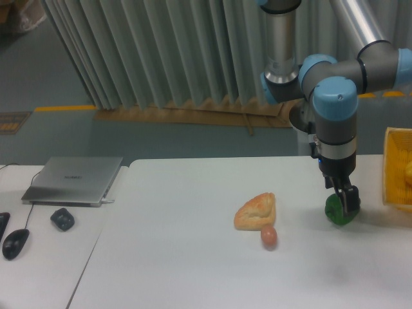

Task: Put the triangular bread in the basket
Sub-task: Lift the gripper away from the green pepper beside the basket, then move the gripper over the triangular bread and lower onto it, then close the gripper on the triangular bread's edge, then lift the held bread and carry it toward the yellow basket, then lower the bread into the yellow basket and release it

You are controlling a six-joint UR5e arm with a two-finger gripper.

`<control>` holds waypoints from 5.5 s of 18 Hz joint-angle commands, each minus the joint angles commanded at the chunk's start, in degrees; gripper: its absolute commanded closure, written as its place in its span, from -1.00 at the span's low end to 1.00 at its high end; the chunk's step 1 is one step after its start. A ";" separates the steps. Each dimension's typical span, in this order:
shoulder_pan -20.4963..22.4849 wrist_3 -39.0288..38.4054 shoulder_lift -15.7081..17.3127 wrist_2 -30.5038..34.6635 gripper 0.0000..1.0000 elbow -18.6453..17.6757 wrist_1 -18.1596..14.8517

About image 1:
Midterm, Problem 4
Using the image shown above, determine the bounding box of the grey pleated curtain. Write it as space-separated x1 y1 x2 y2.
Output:
41 0 412 109

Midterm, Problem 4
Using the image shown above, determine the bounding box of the brown egg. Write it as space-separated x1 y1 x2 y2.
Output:
260 225 277 249

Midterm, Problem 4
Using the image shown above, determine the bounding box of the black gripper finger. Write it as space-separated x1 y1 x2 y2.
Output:
337 177 359 214
324 175 339 194

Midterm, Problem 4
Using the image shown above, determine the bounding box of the silver laptop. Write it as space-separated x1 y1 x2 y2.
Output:
21 156 123 207

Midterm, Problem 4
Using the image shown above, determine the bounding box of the green bell pepper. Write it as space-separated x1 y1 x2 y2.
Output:
324 194 360 226

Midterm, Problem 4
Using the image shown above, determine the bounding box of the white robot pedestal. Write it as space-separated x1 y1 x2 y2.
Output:
289 99 315 156

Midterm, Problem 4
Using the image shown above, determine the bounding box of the black keyboard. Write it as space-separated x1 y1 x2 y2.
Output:
0 212 10 241

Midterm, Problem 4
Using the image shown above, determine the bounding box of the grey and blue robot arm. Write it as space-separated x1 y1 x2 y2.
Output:
258 1 411 217

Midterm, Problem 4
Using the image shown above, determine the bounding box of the black earbud case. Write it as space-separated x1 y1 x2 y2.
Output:
50 208 75 232

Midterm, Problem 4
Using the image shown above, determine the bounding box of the clear plastic bag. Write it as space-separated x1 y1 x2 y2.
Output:
15 0 46 33

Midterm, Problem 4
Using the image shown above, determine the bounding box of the black mouse cable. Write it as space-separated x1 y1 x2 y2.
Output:
0 163 42 231

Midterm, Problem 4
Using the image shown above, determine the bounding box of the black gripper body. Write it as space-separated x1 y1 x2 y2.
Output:
318 153 356 177

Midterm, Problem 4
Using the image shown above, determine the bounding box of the triangular golden bread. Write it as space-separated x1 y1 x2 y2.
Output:
234 192 276 231

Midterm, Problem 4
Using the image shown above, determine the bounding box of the brown cardboard sheet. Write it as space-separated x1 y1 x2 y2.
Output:
93 96 299 136

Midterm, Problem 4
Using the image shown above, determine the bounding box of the yellow woven basket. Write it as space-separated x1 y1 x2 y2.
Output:
382 127 411 212

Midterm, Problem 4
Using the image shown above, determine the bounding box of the black computer mouse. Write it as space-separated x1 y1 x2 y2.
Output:
2 229 30 261

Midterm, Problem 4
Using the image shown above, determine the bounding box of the white usb plug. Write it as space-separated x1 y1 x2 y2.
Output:
101 198 115 205

